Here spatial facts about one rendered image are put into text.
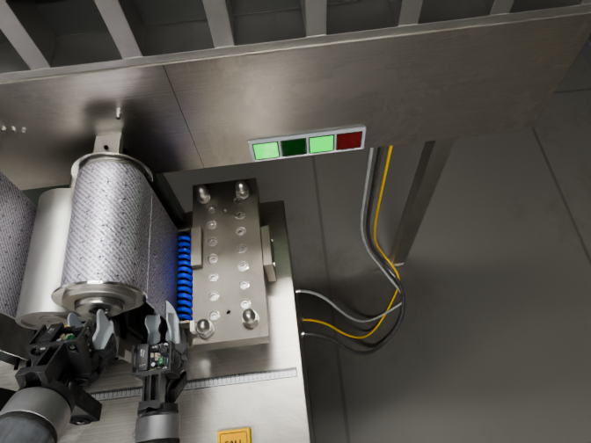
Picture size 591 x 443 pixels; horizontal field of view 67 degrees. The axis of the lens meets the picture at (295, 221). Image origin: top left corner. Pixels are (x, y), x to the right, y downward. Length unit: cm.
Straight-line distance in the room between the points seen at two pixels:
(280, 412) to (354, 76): 72
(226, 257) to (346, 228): 125
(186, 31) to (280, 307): 65
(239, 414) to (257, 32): 78
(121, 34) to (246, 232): 50
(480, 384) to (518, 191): 99
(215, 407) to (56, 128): 67
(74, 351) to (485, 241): 194
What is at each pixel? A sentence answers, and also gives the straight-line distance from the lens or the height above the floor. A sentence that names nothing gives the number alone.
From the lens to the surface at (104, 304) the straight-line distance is 80.
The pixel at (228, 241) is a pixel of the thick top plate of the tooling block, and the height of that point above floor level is 103.
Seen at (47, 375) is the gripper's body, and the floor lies 140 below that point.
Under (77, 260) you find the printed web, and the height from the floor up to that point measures 131.
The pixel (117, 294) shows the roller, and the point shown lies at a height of 129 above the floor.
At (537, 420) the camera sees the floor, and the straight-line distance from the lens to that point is 214.
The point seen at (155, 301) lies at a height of 116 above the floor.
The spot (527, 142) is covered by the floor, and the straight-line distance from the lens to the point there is 272.
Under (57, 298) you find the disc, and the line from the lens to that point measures 84.
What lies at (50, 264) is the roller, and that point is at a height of 123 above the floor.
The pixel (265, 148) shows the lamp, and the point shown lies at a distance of 98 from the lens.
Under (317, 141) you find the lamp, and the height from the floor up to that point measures 120.
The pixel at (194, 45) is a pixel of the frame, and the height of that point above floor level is 146.
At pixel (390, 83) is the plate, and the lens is 90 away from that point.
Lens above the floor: 196
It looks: 61 degrees down
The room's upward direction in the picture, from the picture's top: 6 degrees counter-clockwise
